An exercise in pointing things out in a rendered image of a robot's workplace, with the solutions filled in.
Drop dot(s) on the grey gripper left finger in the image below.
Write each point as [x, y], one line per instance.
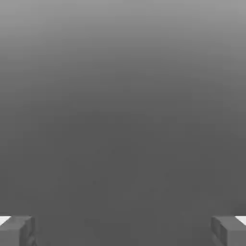
[15, 231]

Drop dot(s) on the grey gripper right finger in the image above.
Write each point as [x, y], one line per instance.
[230, 232]

